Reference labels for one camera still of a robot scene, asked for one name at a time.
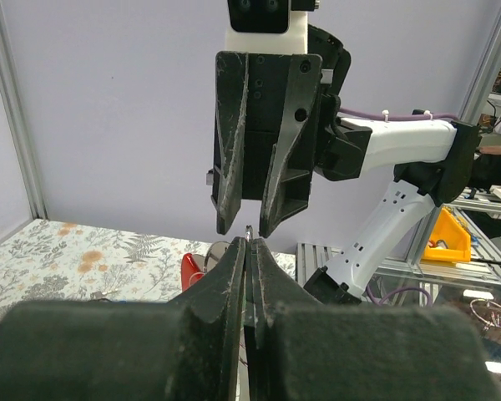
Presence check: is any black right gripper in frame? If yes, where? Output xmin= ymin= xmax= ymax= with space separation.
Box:
xmin=210 ymin=25 xmax=370 ymax=237

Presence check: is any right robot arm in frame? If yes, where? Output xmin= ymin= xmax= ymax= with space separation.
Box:
xmin=210 ymin=26 xmax=480 ymax=304

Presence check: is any silver keys bunch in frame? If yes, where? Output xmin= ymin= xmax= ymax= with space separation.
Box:
xmin=245 ymin=225 xmax=254 ymax=242

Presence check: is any red handled carabiner keyring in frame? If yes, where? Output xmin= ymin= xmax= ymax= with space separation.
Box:
xmin=180 ymin=241 xmax=230 ymax=292

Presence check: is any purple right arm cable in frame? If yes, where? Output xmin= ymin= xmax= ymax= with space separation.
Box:
xmin=337 ymin=106 xmax=458 ymax=124

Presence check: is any yellow storage bin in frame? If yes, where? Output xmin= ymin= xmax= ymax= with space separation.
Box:
xmin=422 ymin=209 xmax=471 ymax=263

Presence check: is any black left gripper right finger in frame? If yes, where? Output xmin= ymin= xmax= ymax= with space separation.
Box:
xmin=245 ymin=239 xmax=501 ymax=400

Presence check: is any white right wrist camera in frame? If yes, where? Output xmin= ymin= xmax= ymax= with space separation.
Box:
xmin=225 ymin=0 xmax=320 ymax=55

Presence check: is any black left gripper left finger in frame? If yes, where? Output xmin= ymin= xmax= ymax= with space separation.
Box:
xmin=0 ymin=237 xmax=246 ymax=400

